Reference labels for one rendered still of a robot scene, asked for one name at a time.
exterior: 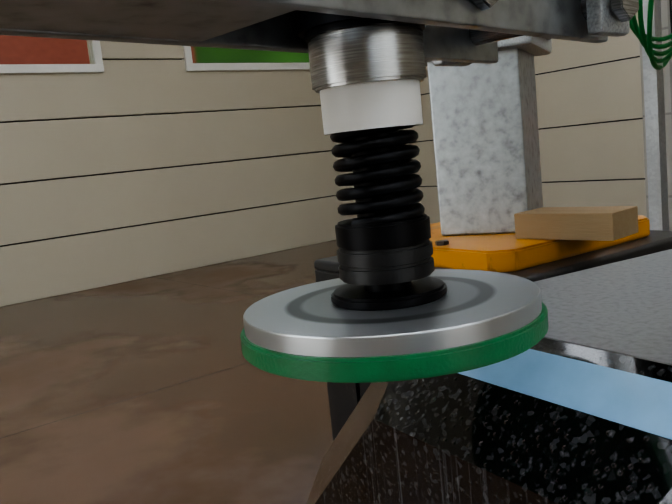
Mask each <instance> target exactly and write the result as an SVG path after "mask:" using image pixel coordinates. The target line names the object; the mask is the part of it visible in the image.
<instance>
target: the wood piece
mask: <svg viewBox="0 0 672 504"><path fill-rule="evenodd" d="M514 220H515V235H516V239H543V240H587V241H615V240H618V239H621V238H624V237H627V236H630V235H633V234H636V233H638V232H639V230H638V207H637V206H598V207H541V208H536V209H532V210H528V211H524V212H520V213H515V214H514Z"/></svg>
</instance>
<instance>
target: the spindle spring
mask: <svg viewBox="0 0 672 504"><path fill-rule="evenodd" d="M413 126H415V125H407V126H395V127H384V128H374V129H365V130H356V131H348V132H340V133H333V134H330V138H331V140H332V142H336V143H342V144H338V145H335V146H334V147H333V148H332V150H331V151H332V155H334V156H335V157H339V158H343V159H339V160H337V161H335V162H334V164H333V168H334V170H335V171H338V172H353V171H352V169H358V168H364V167H370V166H376V165H382V164H388V163H394V162H399V161H401V165H396V166H391V167H385V168H379V169H373V170H367V171H361V172H354V173H348V174H342V175H337V176H336V178H335V184H336V185H338V186H354V184H358V183H365V182H372V181H378V180H384V179H390V178H395V177H400V176H403V179H402V180H397V181H392V182H387V183H381V184H375V185H368V186H361V187H354V188H347V189H340V190H339V191H337V193H336V197H337V199H338V200H340V201H349V200H357V199H365V198H372V197H379V196H385V195H390V194H396V193H400V192H404V195H402V196H397V197H392V198H387V199H381V200H374V201H367V202H360V203H348V204H341V205H339V207H338V208H337V209H338V213H339V214H340V215H342V216H345V215H357V214H366V213H373V212H380V211H386V210H392V209H397V208H401V207H405V209H406V210H402V211H398V212H393V213H387V214H381V215H375V216H368V217H359V218H354V219H353V220H352V223H351V225H363V224H378V223H388V222H396V221H403V220H409V219H414V218H418V217H420V216H422V215H423V214H424V210H425V208H424V206H423V205H422V204H421V203H418V202H420V201H421V200H422V198H423V197H424V195H423V192H422V191H421V190H419V189H418V188H417V187H418V186H420V185H421V184H422V178H421V177H420V175H418V174H413V173H416V172H418V171H419V170H420V168H421V164H420V162H419V161H417V160H416V159H412V158H415V157H416V156H418V155H419V152H420V149H419V148H418V146H416V145H410V144H408V143H412V142H415V141H417V139H418V133H417V132H416V131H414V130H402V129H407V128H412V127H413ZM396 130H399V134H393V135H387V136H381V137H375V138H369V139H363V140H357V141H352V142H350V140H349V139H350V138H355V137H360V136H366V135H372V134H378V133H384V132H390V131H396ZM398 145H400V149H395V150H390V151H384V152H378V153H372V154H366V155H360V156H354V157H351V153H357V152H363V151H369V150H375V149H381V148H387V147H392V146H398ZM347 157H348V158H347Z"/></svg>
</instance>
